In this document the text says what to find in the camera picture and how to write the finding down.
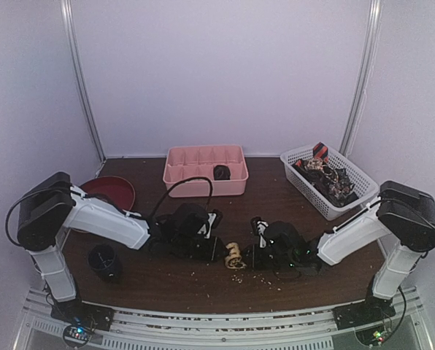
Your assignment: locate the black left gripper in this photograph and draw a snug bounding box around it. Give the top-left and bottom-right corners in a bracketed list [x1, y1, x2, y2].
[174, 234, 231, 263]

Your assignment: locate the leopard print tie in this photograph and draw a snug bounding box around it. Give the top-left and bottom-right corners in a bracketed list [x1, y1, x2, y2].
[224, 242, 247, 270]

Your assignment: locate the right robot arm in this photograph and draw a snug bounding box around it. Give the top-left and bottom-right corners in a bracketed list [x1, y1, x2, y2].
[242, 181, 435, 329]

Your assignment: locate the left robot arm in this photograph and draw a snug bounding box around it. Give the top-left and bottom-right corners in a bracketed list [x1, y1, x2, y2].
[4, 171, 227, 330]

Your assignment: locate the dark patterned ties pile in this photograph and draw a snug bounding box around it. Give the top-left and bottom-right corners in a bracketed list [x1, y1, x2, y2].
[292, 158, 358, 208]

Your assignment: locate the rolled black tie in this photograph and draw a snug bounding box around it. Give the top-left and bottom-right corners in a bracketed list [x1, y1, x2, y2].
[213, 164, 231, 181]

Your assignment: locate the pink divided organizer box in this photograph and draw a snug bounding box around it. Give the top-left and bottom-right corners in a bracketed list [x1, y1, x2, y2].
[163, 144, 249, 198]

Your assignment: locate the red round plate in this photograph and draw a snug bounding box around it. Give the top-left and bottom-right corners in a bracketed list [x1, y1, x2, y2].
[64, 176, 136, 235]

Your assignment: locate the dark blue cup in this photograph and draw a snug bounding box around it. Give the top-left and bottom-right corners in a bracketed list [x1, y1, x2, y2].
[88, 244, 123, 283]

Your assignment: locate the white plastic mesh basket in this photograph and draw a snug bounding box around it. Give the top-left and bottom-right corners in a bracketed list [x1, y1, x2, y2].
[280, 142, 379, 221]

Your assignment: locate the red black striped tie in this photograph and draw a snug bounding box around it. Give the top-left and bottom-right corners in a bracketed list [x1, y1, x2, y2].
[312, 142, 329, 163]

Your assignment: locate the right circuit board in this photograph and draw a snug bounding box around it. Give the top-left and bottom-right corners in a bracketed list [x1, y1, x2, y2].
[362, 327, 392, 346]

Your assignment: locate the circuit board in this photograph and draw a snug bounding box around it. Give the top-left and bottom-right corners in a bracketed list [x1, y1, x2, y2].
[61, 325, 92, 348]
[362, 327, 392, 346]

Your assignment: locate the left circuit board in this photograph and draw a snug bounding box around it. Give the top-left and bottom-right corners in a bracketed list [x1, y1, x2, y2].
[61, 325, 92, 348]

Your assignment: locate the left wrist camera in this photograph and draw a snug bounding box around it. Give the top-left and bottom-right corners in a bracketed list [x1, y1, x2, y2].
[198, 209, 223, 239]

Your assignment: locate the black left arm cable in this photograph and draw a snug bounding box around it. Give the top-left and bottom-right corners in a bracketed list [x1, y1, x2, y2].
[150, 176, 215, 223]

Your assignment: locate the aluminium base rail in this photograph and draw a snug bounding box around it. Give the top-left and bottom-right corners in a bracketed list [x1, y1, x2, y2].
[20, 287, 423, 350]

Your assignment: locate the right aluminium corner post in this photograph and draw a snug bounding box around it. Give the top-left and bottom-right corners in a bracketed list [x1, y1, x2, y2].
[339, 0, 382, 158]

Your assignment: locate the aluminium corner post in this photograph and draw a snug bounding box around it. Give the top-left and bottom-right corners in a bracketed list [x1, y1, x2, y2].
[60, 0, 107, 163]
[339, 0, 382, 158]

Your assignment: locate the left aluminium corner post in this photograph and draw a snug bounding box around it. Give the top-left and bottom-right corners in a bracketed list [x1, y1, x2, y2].
[60, 0, 107, 163]

